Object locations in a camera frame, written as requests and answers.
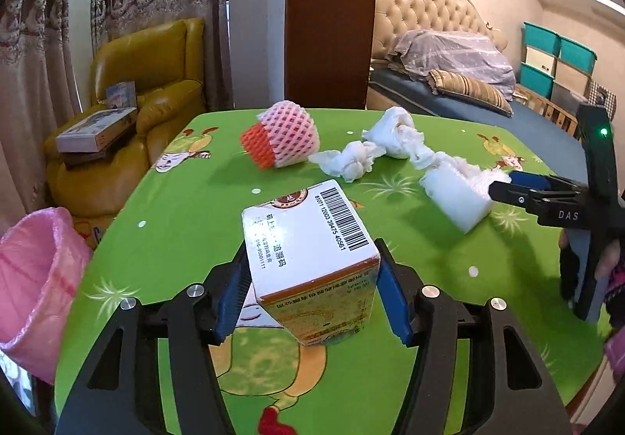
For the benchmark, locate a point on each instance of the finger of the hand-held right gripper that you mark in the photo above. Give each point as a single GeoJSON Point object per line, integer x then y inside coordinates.
{"type": "Point", "coordinates": [530, 181]}
{"type": "Point", "coordinates": [508, 194]}

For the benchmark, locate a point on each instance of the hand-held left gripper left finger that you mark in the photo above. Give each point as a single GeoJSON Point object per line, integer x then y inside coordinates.
{"type": "Point", "coordinates": [232, 298]}

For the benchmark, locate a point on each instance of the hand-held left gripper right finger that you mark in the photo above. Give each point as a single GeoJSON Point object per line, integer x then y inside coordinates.
{"type": "Point", "coordinates": [393, 298]}

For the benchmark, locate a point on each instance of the white foam block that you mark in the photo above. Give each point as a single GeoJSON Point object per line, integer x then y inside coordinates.
{"type": "Point", "coordinates": [454, 205]}

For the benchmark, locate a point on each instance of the orange and white carton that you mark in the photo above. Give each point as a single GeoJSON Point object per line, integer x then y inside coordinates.
{"type": "Point", "coordinates": [302, 259]}

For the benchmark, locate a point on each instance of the large white tissue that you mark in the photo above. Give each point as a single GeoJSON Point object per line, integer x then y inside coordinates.
{"type": "Point", "coordinates": [398, 132]}

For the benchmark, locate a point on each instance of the orange foam fruit net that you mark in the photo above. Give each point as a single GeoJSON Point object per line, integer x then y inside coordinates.
{"type": "Point", "coordinates": [259, 144]}

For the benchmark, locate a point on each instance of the pink foam fruit net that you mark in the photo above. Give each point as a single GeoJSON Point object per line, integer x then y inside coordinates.
{"type": "Point", "coordinates": [288, 132]}

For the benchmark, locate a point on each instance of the pink trash bag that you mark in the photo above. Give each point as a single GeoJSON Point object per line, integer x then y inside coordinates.
{"type": "Point", "coordinates": [34, 278]}

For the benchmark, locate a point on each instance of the person's right hand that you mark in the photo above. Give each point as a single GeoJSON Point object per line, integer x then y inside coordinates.
{"type": "Point", "coordinates": [610, 259]}

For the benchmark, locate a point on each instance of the green printed tablecloth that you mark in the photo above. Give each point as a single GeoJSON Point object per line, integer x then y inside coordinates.
{"type": "Point", "coordinates": [185, 220]}

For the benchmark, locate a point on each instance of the stack of storage bins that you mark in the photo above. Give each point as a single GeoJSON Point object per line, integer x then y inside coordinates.
{"type": "Point", "coordinates": [542, 78]}

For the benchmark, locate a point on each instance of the striped pillow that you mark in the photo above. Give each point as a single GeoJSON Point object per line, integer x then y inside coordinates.
{"type": "Point", "coordinates": [468, 90]}

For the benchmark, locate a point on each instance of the blue bed mattress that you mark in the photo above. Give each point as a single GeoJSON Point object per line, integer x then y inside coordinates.
{"type": "Point", "coordinates": [439, 106]}

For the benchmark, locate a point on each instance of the small crumpled white tissue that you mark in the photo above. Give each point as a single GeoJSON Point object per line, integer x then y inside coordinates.
{"type": "Point", "coordinates": [351, 161]}

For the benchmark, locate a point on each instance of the brown cardboard box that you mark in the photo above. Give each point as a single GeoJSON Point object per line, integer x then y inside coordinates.
{"type": "Point", "coordinates": [90, 232]}

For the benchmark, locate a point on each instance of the person's pink quilted clothing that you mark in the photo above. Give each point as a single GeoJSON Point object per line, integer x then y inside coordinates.
{"type": "Point", "coordinates": [617, 357]}

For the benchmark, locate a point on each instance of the dark flat book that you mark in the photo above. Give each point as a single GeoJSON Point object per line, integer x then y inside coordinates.
{"type": "Point", "coordinates": [83, 157]}

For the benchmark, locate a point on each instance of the flat white box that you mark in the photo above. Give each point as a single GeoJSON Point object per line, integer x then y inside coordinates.
{"type": "Point", "coordinates": [93, 127]}

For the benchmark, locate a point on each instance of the small light blue box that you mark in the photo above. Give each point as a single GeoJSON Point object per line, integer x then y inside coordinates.
{"type": "Point", "coordinates": [121, 95]}

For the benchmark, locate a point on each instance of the yellow leather armchair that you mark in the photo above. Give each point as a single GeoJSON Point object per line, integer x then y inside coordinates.
{"type": "Point", "coordinates": [161, 68]}

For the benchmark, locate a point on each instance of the wooden bed rail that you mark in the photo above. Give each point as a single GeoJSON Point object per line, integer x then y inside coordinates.
{"type": "Point", "coordinates": [551, 111]}

